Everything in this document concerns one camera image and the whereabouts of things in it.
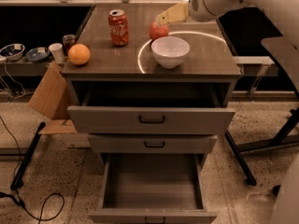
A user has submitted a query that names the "white bowl on shelf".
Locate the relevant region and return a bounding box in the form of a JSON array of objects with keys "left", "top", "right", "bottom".
[{"left": 0, "top": 43, "right": 25, "bottom": 61}]

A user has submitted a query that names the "black floor cable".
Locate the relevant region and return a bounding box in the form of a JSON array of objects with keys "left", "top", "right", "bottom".
[{"left": 0, "top": 115, "right": 65, "bottom": 222}]

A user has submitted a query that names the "dark glass jar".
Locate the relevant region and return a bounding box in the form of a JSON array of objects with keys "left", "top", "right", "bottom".
[{"left": 63, "top": 35, "right": 76, "bottom": 53}]

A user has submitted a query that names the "red apple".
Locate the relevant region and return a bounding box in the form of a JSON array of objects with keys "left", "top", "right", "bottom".
[{"left": 149, "top": 21, "right": 169, "bottom": 40}]

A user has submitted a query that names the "white paper cup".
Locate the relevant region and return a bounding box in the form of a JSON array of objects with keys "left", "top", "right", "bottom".
[{"left": 49, "top": 43, "right": 64, "bottom": 63}]

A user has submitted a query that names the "black stand leg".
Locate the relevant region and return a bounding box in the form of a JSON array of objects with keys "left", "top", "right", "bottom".
[
  {"left": 10, "top": 122, "right": 46, "bottom": 190},
  {"left": 225, "top": 132, "right": 257, "bottom": 186}
]

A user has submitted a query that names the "orange fruit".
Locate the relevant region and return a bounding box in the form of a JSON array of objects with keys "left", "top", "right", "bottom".
[{"left": 68, "top": 44, "right": 91, "bottom": 65}]

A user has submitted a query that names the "grey drawer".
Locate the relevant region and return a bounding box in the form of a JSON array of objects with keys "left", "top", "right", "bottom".
[
  {"left": 90, "top": 154, "right": 217, "bottom": 224},
  {"left": 67, "top": 82, "right": 235, "bottom": 135},
  {"left": 88, "top": 134, "right": 217, "bottom": 154}
]

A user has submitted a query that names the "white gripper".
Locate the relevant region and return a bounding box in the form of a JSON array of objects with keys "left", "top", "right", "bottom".
[{"left": 156, "top": 0, "right": 227, "bottom": 25}]

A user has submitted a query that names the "black right stand leg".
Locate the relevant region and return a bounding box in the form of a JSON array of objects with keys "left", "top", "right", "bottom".
[{"left": 225, "top": 132, "right": 257, "bottom": 186}]

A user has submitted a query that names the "blue bowl on shelf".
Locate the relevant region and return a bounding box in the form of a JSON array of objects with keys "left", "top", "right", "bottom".
[{"left": 25, "top": 47, "right": 50, "bottom": 63}]

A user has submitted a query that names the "red coca-cola can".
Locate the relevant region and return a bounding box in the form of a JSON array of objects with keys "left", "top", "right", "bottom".
[{"left": 108, "top": 9, "right": 129, "bottom": 46}]

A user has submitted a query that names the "grey top drawer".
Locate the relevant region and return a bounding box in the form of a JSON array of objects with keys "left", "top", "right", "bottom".
[{"left": 67, "top": 82, "right": 235, "bottom": 135}]

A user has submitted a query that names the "grey bottom drawer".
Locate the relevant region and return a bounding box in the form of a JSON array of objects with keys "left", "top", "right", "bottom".
[{"left": 90, "top": 154, "right": 217, "bottom": 224}]

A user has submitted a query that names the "grey middle drawer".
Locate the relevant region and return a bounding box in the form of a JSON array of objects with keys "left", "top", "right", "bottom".
[{"left": 88, "top": 134, "right": 217, "bottom": 154}]

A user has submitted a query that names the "white ceramic bowl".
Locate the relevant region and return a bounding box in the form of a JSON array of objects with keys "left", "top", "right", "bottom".
[{"left": 151, "top": 36, "right": 190, "bottom": 68}]

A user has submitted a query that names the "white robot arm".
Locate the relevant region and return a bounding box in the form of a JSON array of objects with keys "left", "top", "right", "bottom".
[{"left": 156, "top": 0, "right": 299, "bottom": 224}]

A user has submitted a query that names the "brown cardboard piece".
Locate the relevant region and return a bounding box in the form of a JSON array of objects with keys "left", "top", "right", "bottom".
[{"left": 29, "top": 62, "right": 76, "bottom": 134}]

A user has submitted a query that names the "black left stand leg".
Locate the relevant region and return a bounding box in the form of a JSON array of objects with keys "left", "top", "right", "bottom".
[{"left": 10, "top": 122, "right": 46, "bottom": 190}]

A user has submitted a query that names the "grey drawer cabinet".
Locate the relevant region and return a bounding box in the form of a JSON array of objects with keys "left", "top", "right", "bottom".
[{"left": 62, "top": 4, "right": 241, "bottom": 160}]

